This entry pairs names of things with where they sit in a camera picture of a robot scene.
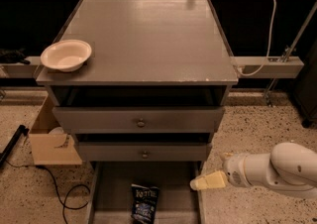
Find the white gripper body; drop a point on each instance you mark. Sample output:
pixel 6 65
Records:
pixel 233 169

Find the blue chip bag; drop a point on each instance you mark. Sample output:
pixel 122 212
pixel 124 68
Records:
pixel 145 201

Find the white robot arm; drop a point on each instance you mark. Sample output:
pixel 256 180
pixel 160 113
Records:
pixel 289 169

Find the round top drawer knob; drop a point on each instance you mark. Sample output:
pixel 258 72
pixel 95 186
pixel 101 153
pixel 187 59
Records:
pixel 141 123

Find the grey drawer cabinet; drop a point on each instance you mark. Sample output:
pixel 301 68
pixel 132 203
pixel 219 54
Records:
pixel 145 43

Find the grey bottom drawer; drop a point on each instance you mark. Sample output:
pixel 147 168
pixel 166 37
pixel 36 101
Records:
pixel 111 197

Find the grey drawer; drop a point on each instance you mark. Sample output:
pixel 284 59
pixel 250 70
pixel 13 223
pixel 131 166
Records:
pixel 162 147
pixel 111 197
pixel 165 109

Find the grey middle drawer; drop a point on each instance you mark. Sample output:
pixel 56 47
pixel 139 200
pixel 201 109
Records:
pixel 162 147

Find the grey top drawer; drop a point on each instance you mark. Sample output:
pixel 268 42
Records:
pixel 165 109

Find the dark cart at right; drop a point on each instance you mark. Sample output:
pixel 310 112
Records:
pixel 305 89

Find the cardboard box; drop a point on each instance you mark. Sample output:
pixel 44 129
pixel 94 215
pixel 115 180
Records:
pixel 50 144

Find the white bowl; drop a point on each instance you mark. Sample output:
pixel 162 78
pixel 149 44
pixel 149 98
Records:
pixel 66 56

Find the black bar on floor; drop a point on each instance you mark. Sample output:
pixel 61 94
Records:
pixel 22 130

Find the black object on rail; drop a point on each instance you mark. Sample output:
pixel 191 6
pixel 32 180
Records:
pixel 13 56

